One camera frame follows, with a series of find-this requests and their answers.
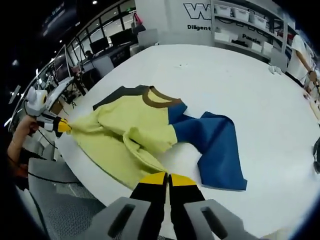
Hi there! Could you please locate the grey mesh chair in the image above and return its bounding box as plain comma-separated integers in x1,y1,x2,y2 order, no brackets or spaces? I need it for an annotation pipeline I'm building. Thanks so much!
14,157,108,240

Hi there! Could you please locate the hanging red black bag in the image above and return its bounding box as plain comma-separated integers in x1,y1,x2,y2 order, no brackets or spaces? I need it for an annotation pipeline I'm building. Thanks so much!
131,12,146,33

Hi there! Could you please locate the white shelf box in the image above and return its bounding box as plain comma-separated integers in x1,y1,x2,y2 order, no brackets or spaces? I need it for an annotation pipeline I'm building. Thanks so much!
261,41,274,55
214,31,232,43

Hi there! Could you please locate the white storage bin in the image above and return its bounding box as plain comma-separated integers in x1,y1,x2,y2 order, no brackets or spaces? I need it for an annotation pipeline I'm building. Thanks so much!
214,4,232,17
231,7,251,22
249,13,268,27

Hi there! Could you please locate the dark grey holder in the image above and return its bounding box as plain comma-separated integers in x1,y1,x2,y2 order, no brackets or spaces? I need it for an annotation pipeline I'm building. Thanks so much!
311,138,320,175

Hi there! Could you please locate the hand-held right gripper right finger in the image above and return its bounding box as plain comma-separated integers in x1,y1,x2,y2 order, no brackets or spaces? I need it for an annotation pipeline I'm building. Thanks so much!
167,173,253,240

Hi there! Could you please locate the yellow blue grey garment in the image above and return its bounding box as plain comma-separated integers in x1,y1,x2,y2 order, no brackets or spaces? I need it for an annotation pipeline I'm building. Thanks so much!
67,84,248,192

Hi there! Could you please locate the grey office chair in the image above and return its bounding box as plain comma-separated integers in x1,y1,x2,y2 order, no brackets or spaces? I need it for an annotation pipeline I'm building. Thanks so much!
136,28,160,48

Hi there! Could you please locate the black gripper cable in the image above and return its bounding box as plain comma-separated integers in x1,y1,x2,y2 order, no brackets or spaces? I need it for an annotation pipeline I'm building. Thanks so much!
23,98,60,151

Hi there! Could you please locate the white tilted panel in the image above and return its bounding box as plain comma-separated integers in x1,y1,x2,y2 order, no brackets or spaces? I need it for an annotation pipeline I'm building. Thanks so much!
46,76,76,106

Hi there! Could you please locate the black computer monitor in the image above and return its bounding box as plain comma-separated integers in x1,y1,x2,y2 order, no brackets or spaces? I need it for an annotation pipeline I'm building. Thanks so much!
89,37,111,55
109,28,133,47

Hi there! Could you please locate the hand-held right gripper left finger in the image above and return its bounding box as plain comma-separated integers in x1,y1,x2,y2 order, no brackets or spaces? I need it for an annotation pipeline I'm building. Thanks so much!
84,171,168,240

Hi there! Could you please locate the grey metal shelf rack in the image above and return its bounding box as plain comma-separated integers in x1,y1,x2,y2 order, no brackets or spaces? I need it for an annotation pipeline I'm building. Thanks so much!
212,0,298,66

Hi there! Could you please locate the person's left hand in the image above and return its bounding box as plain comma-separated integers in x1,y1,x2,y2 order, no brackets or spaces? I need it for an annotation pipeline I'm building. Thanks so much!
12,116,41,148

